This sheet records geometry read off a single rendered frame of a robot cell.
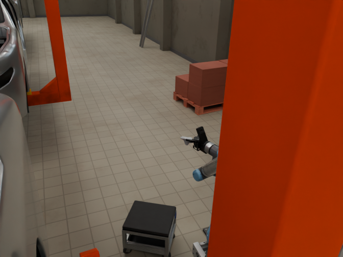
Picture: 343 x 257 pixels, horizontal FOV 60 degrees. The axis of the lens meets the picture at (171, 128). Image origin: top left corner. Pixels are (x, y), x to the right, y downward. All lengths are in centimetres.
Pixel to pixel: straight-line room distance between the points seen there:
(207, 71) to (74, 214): 318
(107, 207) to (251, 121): 299
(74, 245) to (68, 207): 53
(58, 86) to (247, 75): 430
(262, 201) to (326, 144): 12
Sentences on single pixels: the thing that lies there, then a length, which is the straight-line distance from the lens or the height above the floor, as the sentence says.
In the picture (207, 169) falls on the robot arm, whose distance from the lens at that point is 175.
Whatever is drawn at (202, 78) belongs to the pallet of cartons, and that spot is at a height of 67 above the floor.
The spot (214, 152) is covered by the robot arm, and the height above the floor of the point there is 123.
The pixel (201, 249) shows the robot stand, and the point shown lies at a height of 77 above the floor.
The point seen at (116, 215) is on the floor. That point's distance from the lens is 324.
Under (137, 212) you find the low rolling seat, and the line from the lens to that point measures 274.
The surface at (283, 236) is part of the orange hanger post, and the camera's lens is 45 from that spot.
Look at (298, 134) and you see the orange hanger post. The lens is 36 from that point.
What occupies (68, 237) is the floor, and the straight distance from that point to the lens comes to 313.
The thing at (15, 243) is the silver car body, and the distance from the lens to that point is 85.
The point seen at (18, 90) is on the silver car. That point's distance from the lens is 359.
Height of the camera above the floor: 218
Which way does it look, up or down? 27 degrees down
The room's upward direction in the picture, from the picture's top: 1 degrees clockwise
